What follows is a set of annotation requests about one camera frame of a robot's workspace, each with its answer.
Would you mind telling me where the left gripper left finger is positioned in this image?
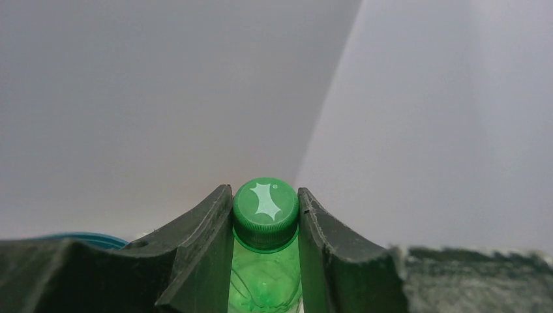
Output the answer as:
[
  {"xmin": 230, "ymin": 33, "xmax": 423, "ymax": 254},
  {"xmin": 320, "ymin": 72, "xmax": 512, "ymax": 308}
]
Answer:
[{"xmin": 1, "ymin": 185, "xmax": 234, "ymax": 312}]

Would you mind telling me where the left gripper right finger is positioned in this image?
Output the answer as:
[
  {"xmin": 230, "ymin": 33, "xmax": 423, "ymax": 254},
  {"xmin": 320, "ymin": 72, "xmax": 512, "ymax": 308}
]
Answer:
[{"xmin": 298, "ymin": 188, "xmax": 552, "ymax": 312}]

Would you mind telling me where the green plastic bottle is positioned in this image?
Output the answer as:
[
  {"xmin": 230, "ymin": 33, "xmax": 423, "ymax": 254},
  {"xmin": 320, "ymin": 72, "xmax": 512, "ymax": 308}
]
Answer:
[{"xmin": 228, "ymin": 177, "xmax": 302, "ymax": 312}]

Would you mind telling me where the teal plastic bin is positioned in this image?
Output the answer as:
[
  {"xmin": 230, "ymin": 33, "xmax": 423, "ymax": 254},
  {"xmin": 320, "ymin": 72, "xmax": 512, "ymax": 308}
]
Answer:
[{"xmin": 31, "ymin": 232, "xmax": 129, "ymax": 250}]

